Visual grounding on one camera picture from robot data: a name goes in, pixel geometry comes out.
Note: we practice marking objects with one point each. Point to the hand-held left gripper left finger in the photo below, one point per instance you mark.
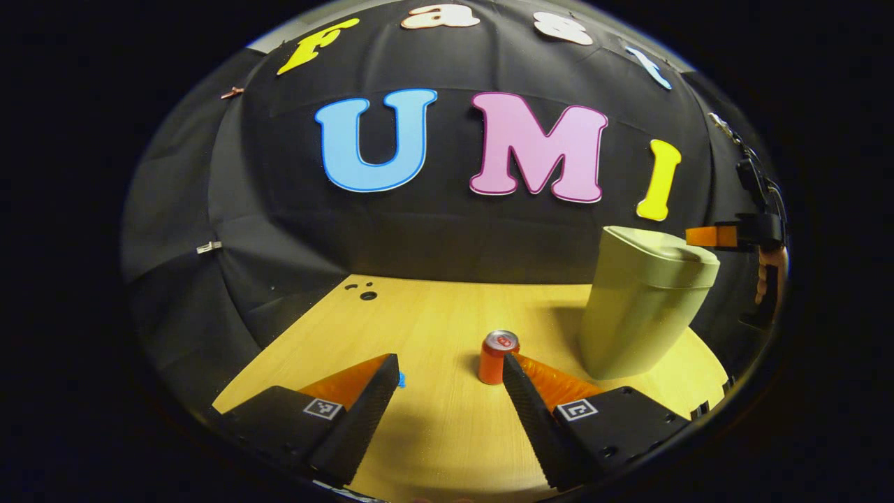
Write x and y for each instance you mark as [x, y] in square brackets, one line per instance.
[370, 412]

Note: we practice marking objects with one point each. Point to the silver metal clip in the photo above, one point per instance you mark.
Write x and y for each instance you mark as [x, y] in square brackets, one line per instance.
[209, 246]

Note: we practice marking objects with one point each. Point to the red pop can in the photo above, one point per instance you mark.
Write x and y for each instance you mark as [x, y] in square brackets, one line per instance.
[492, 360]

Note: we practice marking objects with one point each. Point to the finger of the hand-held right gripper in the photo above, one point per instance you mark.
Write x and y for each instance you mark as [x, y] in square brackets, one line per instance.
[712, 236]

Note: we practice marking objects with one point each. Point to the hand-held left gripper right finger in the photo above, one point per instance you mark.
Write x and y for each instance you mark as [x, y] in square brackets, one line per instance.
[531, 412]

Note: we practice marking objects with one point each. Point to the green desktop garbage bin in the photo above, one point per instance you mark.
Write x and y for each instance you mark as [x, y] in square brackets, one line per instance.
[639, 307]

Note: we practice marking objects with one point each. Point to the wooden desktop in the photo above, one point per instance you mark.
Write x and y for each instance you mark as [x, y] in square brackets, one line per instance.
[447, 433]

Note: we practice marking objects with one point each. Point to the black backdrop cloth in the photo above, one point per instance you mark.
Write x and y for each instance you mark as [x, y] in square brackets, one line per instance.
[454, 230]

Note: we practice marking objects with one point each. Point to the copper metal clip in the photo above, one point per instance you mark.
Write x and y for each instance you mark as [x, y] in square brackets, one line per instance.
[232, 92]

